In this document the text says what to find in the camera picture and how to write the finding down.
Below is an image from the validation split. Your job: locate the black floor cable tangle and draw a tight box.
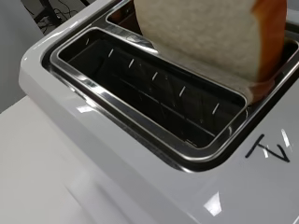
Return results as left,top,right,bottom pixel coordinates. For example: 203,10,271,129
21,0,96,35

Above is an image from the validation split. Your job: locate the bread slice with brown crust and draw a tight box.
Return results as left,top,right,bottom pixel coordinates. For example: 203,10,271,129
133,0,288,105

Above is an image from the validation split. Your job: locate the steel toaster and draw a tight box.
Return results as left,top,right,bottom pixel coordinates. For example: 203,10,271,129
18,0,299,224

